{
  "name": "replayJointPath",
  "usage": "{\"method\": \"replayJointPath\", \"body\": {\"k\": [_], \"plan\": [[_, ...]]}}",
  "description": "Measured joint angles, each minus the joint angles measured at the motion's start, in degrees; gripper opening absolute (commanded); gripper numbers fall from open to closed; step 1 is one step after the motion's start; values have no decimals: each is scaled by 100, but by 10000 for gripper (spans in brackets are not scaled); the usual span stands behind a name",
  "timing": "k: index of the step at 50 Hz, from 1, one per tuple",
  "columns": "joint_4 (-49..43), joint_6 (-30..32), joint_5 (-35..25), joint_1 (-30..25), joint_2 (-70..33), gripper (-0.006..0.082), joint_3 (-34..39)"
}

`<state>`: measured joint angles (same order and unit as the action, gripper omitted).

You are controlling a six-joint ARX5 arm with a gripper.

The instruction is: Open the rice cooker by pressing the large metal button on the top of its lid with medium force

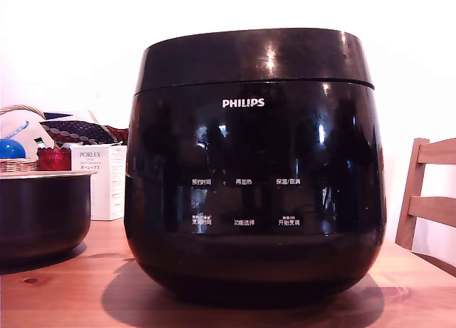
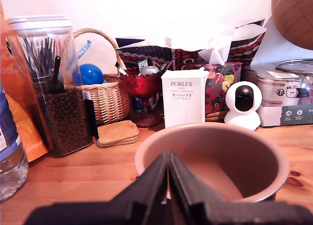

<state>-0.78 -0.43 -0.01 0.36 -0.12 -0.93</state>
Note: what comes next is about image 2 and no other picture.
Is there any metal rice cooker inner pot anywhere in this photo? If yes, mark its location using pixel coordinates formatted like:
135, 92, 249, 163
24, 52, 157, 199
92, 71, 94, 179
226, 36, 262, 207
134, 122, 291, 203

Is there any glass lid with metal rim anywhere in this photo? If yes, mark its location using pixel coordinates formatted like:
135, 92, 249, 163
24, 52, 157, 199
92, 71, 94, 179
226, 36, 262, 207
275, 59, 313, 76

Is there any white Porlex grinder box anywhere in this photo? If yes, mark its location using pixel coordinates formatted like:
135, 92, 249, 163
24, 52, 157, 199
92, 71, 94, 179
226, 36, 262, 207
160, 67, 210, 129

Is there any woven wicker basket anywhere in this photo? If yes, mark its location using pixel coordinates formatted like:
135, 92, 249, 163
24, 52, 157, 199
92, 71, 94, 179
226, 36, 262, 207
70, 27, 132, 127

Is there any red glass goblet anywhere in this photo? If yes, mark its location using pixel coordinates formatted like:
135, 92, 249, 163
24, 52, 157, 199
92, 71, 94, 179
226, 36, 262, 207
119, 68, 164, 128

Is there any floral tissue box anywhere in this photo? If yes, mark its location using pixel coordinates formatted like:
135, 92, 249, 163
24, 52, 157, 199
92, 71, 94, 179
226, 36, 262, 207
204, 61, 243, 118

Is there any clear jar of brown pellets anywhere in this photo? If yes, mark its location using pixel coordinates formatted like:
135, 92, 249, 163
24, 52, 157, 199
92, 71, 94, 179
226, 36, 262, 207
4, 14, 99, 158

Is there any silver round capsule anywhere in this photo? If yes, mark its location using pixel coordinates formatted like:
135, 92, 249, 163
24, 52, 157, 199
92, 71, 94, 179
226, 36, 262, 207
140, 65, 161, 77

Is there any green white striped packet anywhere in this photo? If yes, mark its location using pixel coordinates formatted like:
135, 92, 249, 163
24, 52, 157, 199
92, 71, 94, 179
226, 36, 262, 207
115, 55, 129, 77

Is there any blue plastic ball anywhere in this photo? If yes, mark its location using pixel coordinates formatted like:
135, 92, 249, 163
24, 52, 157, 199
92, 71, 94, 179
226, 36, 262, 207
78, 63, 105, 86

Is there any white labelled tin can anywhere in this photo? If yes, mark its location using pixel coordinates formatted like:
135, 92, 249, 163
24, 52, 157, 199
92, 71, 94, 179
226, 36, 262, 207
256, 70, 304, 107

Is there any grey printed cardboard box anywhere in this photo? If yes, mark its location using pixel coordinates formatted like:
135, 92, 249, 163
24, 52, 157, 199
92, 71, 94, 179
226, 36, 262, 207
258, 103, 313, 128

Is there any red navy dotted gift bag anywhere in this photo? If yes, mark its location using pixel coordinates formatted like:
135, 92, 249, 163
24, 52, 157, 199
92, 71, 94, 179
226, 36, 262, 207
114, 18, 267, 72

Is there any white tissue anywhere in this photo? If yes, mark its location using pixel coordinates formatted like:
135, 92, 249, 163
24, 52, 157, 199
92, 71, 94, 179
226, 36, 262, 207
197, 35, 233, 66

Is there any white cloth with blue ribbon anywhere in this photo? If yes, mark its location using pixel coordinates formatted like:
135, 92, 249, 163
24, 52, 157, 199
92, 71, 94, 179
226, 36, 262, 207
73, 33, 118, 75

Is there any clear plastic water bottle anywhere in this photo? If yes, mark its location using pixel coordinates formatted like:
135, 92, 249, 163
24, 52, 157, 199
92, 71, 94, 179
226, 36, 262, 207
0, 88, 29, 203

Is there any orange paper bag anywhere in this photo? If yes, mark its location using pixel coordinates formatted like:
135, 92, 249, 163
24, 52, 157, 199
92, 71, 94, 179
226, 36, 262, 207
0, 2, 50, 162

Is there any brown cork globe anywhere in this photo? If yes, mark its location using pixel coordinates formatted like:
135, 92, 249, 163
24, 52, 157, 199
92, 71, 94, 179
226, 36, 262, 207
271, 0, 313, 51

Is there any white round security camera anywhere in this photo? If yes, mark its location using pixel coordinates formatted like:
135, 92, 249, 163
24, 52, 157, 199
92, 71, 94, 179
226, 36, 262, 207
224, 81, 263, 131

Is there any black scoop handle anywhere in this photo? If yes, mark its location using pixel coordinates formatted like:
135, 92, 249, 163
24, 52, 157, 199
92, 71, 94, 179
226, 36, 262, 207
52, 55, 62, 89

